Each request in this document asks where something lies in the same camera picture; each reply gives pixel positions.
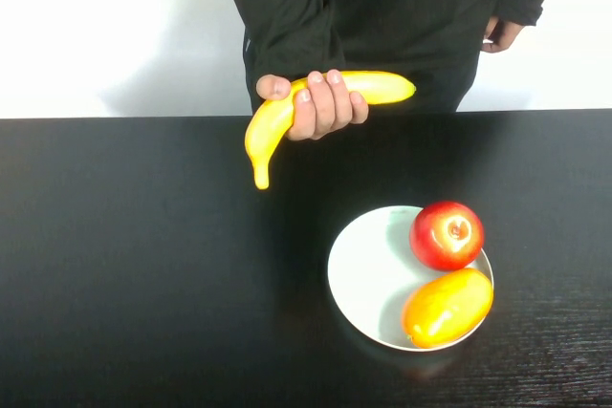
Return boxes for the orange mango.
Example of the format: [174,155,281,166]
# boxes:
[401,268,494,350]

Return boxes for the red apple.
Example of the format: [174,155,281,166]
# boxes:
[408,200,486,272]

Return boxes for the person's left hand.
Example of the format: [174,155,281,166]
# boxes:
[480,15,526,54]

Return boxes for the black trousers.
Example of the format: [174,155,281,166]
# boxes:
[242,29,482,116]

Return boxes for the yellow banana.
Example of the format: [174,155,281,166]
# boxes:
[244,70,418,191]

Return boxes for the white round plate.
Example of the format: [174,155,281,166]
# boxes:
[327,204,494,353]

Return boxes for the black sweatshirt torso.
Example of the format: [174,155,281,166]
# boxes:
[315,0,509,68]

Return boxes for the person's right hand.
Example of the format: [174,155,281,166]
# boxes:
[255,69,370,142]

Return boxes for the black sleeved right forearm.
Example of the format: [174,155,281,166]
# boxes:
[214,0,346,90]

